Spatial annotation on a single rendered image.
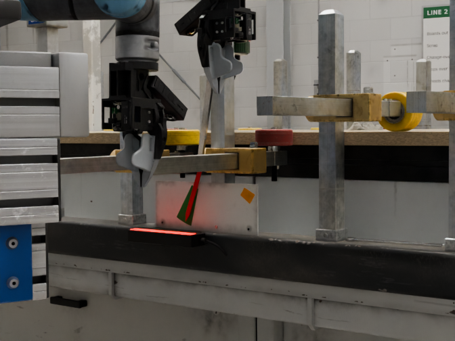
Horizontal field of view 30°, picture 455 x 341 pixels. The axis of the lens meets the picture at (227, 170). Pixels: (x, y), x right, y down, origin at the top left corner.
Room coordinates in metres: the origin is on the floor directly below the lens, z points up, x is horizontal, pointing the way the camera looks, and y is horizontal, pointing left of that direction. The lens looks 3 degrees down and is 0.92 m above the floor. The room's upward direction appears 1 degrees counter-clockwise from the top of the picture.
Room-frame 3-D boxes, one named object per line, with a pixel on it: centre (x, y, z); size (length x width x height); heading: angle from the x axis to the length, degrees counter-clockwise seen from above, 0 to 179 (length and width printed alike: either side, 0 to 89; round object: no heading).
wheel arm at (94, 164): (1.79, 0.22, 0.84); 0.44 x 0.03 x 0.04; 144
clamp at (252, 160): (1.71, -0.01, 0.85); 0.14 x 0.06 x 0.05; 54
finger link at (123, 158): (1.46, 0.17, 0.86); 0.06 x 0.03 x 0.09; 144
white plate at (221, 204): (1.72, 0.05, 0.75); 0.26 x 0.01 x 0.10; 54
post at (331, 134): (1.58, -0.19, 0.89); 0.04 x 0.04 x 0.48; 54
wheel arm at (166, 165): (1.65, 0.01, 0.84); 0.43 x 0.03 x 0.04; 144
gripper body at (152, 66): (1.45, 0.16, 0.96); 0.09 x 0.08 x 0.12; 144
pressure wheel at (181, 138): (1.95, 0.10, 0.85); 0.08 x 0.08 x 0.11
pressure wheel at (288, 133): (1.80, -0.10, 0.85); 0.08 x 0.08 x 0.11
